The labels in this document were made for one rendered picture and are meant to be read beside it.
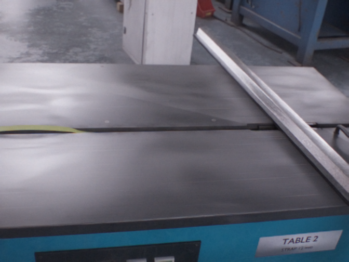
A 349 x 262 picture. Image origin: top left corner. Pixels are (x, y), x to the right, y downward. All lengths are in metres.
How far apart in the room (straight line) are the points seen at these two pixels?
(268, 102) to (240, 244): 0.37
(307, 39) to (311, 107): 2.33
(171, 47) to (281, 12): 1.16
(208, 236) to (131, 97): 0.39
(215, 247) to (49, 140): 0.35
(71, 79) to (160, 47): 1.84
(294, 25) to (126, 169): 2.90
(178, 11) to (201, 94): 1.84
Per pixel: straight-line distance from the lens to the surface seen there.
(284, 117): 0.89
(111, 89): 0.95
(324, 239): 0.77
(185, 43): 2.87
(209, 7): 4.39
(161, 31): 2.76
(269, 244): 0.72
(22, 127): 0.80
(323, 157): 0.79
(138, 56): 2.89
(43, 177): 0.69
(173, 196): 0.65
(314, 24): 3.30
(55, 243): 0.63
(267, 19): 3.75
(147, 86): 0.97
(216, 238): 0.67
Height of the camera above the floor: 1.16
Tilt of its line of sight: 31 degrees down
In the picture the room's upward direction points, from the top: 7 degrees clockwise
